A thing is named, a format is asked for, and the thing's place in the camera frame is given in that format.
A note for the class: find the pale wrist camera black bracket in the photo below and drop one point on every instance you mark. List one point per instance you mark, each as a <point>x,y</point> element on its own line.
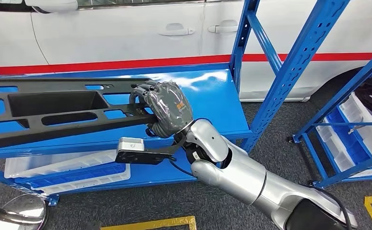
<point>132,155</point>

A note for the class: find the blue metal shelf rack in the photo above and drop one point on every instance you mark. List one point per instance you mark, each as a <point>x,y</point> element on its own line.
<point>211,104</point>
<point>332,104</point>

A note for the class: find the yellow floor tape square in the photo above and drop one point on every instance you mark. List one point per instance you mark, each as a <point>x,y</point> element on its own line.
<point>160,223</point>

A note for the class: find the black plastic plate holder part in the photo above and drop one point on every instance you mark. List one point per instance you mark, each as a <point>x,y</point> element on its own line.
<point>46,130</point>

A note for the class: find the white car side mirror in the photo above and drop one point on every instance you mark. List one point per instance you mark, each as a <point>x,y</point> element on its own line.
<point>52,4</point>

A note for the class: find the white car red stripe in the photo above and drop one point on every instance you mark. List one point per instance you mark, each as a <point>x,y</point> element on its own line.
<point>109,38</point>

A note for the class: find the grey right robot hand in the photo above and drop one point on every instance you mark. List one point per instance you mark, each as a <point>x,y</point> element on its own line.
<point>170,108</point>

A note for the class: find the chrome stanchion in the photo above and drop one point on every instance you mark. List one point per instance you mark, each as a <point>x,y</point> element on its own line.
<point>27,204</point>

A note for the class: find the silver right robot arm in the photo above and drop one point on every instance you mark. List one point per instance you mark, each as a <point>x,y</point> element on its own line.
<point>236,177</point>

